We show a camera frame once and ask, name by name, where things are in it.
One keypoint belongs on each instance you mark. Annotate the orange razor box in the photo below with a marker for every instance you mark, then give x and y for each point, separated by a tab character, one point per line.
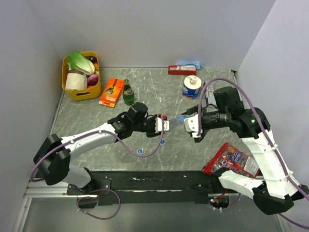
111	92

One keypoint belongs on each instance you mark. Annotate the toilet paper roll blue wrapper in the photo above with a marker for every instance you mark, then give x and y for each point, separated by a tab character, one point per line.
191	87

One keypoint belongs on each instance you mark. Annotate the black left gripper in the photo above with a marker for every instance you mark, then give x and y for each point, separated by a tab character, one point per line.
152	133

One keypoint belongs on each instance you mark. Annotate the yellow plastic basket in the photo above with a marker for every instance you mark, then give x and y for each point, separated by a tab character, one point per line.
91	91

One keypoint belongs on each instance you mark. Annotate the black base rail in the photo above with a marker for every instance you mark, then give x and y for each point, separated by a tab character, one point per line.
112	187

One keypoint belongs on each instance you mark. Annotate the red rectangular box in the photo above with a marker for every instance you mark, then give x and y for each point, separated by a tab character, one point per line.
182	70

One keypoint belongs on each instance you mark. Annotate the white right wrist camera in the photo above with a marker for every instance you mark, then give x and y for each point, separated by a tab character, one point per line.
190	125

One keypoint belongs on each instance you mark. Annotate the white paper wrapped package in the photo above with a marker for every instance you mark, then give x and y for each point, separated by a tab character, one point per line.
76	80

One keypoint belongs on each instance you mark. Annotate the green glass bottle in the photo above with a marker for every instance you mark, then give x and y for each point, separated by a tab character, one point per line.
128	93

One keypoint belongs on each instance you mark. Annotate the red snack bag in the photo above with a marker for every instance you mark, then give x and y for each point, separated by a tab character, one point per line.
233	159

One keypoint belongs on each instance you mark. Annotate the toy napa cabbage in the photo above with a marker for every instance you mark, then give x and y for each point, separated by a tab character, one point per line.
76	61

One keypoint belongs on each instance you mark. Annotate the red onion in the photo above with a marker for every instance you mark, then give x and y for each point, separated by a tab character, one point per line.
92	80

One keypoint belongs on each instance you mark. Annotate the light blue packet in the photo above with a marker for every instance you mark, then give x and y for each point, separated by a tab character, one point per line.
197	64

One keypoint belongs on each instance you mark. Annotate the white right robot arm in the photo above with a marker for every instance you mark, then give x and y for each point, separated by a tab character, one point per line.
278	190

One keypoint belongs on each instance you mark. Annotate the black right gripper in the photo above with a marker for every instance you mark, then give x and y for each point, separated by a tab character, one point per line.
191	110

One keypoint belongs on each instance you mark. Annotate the silver toothpaste box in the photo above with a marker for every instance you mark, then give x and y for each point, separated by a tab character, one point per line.
209	95

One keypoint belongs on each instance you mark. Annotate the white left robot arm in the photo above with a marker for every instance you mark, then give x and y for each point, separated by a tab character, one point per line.
53	160

